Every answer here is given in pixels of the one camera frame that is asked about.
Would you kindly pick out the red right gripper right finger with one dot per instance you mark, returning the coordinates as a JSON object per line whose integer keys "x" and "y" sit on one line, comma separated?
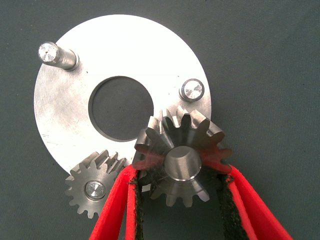
{"x": 250, "y": 212}

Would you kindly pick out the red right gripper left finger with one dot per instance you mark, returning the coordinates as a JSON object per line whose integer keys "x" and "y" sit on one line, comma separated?
{"x": 117, "y": 212}

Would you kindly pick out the small steel planetary gear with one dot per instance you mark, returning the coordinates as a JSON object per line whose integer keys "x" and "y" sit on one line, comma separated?
{"x": 77, "y": 180}
{"x": 180, "y": 135}

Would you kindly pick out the round metal carrier plate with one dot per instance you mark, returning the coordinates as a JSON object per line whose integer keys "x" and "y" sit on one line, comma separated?
{"x": 125, "y": 50}

